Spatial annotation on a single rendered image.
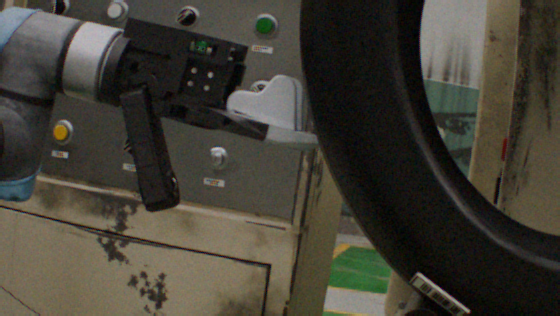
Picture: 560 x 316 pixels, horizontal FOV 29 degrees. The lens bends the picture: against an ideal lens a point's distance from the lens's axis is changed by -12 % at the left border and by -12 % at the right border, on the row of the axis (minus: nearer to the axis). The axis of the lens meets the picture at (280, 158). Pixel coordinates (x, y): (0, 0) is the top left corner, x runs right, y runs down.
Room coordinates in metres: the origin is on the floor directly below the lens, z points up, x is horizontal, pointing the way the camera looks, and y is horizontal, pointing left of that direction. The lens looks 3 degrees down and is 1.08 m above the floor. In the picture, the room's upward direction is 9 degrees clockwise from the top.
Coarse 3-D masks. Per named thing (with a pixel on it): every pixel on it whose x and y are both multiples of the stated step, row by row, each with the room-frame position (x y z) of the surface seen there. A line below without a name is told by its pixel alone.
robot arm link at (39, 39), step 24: (0, 24) 1.11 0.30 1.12; (24, 24) 1.10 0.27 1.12; (48, 24) 1.10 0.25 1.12; (72, 24) 1.11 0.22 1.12; (0, 48) 1.10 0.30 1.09; (24, 48) 1.10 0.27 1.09; (48, 48) 1.09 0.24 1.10; (0, 72) 1.11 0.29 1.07; (24, 72) 1.10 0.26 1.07; (48, 72) 1.10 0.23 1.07; (48, 96) 1.12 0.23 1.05
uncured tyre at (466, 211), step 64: (320, 0) 0.98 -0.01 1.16; (384, 0) 0.95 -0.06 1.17; (320, 64) 0.98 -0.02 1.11; (384, 64) 0.95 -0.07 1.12; (320, 128) 1.00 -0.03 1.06; (384, 128) 0.95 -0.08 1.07; (384, 192) 0.95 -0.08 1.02; (448, 192) 0.94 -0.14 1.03; (384, 256) 1.00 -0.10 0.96; (448, 256) 0.94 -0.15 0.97; (512, 256) 0.92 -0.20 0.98
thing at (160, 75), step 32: (128, 32) 1.10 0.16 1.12; (160, 32) 1.09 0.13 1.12; (192, 32) 1.07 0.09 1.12; (128, 64) 1.10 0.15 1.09; (160, 64) 1.09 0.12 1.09; (192, 64) 1.08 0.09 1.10; (224, 64) 1.06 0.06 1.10; (160, 96) 1.09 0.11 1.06; (192, 96) 1.08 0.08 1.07; (224, 96) 1.11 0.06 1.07
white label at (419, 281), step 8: (416, 280) 0.96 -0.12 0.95; (424, 280) 0.94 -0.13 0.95; (424, 288) 0.96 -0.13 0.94; (432, 288) 0.94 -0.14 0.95; (432, 296) 0.96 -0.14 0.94; (440, 296) 0.95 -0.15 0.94; (448, 296) 0.94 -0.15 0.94; (440, 304) 0.97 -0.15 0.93; (448, 304) 0.95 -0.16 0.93; (456, 304) 0.93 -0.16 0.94; (456, 312) 0.96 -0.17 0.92; (464, 312) 0.94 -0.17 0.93
